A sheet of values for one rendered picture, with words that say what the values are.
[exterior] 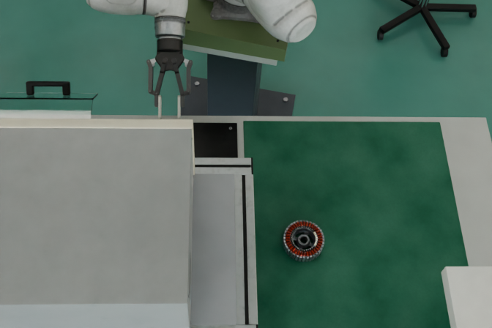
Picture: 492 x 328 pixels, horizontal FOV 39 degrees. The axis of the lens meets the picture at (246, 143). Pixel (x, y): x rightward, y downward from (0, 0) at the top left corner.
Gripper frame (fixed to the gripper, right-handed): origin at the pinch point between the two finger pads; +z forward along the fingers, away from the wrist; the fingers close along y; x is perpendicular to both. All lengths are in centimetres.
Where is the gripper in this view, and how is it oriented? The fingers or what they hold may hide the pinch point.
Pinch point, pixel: (169, 108)
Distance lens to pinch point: 202.6
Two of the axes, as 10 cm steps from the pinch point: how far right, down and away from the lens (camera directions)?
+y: -10.0, 0.0, -0.5
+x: 0.5, -0.2, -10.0
